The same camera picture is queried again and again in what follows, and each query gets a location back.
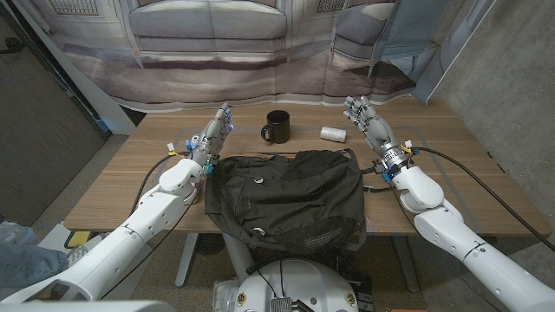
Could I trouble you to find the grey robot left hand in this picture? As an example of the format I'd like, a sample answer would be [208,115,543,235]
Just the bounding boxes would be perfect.
[190,101,235,169]

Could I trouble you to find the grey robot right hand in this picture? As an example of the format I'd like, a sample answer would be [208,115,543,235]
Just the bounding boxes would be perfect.
[343,95,400,158]

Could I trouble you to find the black backpack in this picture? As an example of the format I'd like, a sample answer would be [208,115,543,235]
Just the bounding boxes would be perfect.
[203,148,394,257]

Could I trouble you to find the white plastic roll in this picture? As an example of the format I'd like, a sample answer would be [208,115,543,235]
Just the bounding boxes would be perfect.
[319,126,348,144]

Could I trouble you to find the black mug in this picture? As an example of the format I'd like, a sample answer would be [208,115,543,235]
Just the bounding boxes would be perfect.
[260,109,291,145]

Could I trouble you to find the printed sofa room backdrop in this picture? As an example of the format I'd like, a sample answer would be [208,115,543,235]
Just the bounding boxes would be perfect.
[25,0,498,113]

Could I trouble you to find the black round floor fan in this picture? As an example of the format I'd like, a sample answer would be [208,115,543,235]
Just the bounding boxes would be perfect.
[194,233,226,257]

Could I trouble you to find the white slanted table leg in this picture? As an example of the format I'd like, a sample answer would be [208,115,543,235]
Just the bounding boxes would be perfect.
[174,232,199,289]

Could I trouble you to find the white table centre column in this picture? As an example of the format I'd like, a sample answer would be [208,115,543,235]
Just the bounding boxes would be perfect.
[221,232,257,283]

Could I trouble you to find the grey slanted table leg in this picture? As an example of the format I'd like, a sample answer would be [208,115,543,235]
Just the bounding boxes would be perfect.
[392,236,421,294]

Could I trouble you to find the clear plastic bag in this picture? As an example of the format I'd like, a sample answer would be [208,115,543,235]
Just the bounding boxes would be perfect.
[212,279,242,312]

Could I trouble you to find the black equipment box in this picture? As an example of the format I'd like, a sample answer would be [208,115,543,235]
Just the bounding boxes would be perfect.
[329,255,374,312]

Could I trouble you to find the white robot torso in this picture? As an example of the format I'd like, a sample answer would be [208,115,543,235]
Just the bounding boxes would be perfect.
[232,258,360,312]

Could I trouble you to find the grey white sneaker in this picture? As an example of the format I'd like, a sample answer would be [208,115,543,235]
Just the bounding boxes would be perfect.
[67,233,108,265]

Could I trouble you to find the clear plastic bin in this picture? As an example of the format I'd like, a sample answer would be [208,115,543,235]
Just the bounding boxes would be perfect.
[0,220,38,246]

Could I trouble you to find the person's leg in jeans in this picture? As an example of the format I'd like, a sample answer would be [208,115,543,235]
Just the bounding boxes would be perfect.
[0,240,70,289]

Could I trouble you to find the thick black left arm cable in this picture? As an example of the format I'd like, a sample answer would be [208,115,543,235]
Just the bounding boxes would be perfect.
[128,151,192,217]

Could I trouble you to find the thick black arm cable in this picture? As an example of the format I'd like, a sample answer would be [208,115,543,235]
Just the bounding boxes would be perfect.
[128,151,192,217]
[411,146,555,253]

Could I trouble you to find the white backdrop stand post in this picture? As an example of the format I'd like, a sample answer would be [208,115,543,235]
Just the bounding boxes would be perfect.
[12,0,138,136]

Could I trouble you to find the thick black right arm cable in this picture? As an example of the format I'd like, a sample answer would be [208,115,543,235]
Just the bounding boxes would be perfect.
[411,146,555,253]

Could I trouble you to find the black door handle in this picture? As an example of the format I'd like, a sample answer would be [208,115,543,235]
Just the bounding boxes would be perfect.
[0,36,25,55]

